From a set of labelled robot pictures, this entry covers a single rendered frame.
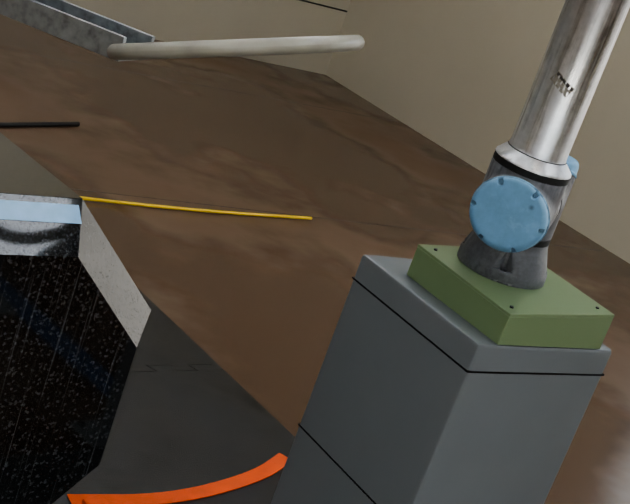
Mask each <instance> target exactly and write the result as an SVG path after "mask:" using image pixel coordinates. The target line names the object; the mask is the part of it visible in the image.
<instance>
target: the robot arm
mask: <svg viewBox="0 0 630 504"><path fill-rule="evenodd" d="M629 8H630V0H566V1H565V3H564V6H563V8H562V11H561V13H560V16H559V18H558V21H557V23H556V26H555V28H554V31H553V33H552V36H551V38H550V41H549V44H548V46H547V49H546V51H545V54H544V56H543V59H542V61H541V64H540V66H539V69H538V71H537V74H536V76H535V79H534V81H533V84H532V87H531V89H530V92H529V94H528V97H527V99H526V102H525V104H524V107H523V109H522V112H521V114H520V117H519V119H518V122H517V124H516V127H515V130H514V132H513V135H512V137H511V139H510V140H509V141H508V142H505V143H503V144H501V145H499V146H497V147H496V149H495V152H494V154H493V157H492V159H491V162H490V164H489V167H488V169H487V172H486V175H485V177H484V180H483V182H482V184H481V185H480V186H479V187H478V188H477V189H476V191H475V192H474V194H473V196H472V199H471V203H470V209H469V216H470V222H471V225H472V227H473V230H472V231H471V232H470V233H469V234H468V236H467V237H466V238H465V239H464V240H463V241H462V243H461V244H460V247H459V250H458V252H457V256H458V258H459V259H460V261H461V262H462V263H463V264H464V265H466V266H467V267H468V268H470V269H471V270H473V271H474V272H476V273H478V274H480V275H481V276H483V277H486V278H488V279H490V280H492V281H495V282H498V283H501V284H504V285H507V286H511V287H515V288H520V289H529V290H533V289H539V288H541V287H543V285H544V283H545V281H546V278H547V255H548V246H549V244H550V241H551V239H552V236H553V234H554V231H555V229H556V226H557V224H558V221H559V219H560V216H561V214H562V211H563V209H564V206H565V204H566V201H567V199H568V196H569V194H570V191H571V189H572V186H573V184H574V181H575V179H576V178H577V172H578V169H579V163H578V161H577V160H576V159H574V158H573V157H571V156H569V153H570V151H571V148H572V146H573V143H574V141H575V139H576V136H577V134H578V131H579V129H580V126H581V124H582V122H583V119H584V117H585V114H586V112H587V110H588V107H589V105H590V102H591V100H592V97H593V95H594V93H595V90H596V88H597V85H598V83H599V81H600V78H601V76H602V73H603V71H604V68H605V66H606V64H607V61H608V59H609V56H610V54H611V52H612V49H613V47H614V44H615V42H616V39H617V37H618V35H619V32H620V30H621V27H622V25H623V23H624V20H625V18H626V15H627V13H628V10H629Z"/></svg>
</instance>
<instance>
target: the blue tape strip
mask: <svg viewBox="0 0 630 504"><path fill-rule="evenodd" d="M0 219H5V220H22V221H40V222H57V223H74V224H82V222H81V216H80V210H79V205H69V204H55V203H41V202H26V201H12V200H0Z"/></svg>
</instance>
